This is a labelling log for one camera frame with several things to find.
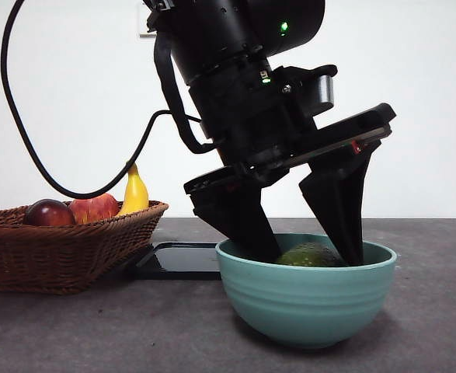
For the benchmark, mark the teal ribbed bowl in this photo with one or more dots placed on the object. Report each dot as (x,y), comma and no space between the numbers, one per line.
(305,307)

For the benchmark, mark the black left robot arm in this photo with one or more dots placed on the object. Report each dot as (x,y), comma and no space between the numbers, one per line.
(220,35)

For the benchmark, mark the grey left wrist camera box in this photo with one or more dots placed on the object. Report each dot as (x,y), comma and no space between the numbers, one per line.
(322,90)

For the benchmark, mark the black rectangular tray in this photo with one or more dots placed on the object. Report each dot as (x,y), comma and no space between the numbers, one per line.
(185,262)

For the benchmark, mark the white wall socket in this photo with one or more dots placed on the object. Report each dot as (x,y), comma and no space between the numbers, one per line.
(143,28)

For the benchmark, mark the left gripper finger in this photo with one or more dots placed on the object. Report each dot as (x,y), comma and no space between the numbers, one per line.
(243,221)
(340,202)

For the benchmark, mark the yellow banana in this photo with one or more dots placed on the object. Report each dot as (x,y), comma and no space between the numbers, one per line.
(136,194)

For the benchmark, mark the dark red plum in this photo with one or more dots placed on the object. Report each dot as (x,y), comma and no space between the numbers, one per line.
(49,213)

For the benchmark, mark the red apple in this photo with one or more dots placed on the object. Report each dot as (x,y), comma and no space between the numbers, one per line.
(95,210)

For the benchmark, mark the brown wicker basket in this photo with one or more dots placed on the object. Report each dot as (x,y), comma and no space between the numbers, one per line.
(56,256)

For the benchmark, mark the green avocado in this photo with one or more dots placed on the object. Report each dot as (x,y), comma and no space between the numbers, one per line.
(309,256)

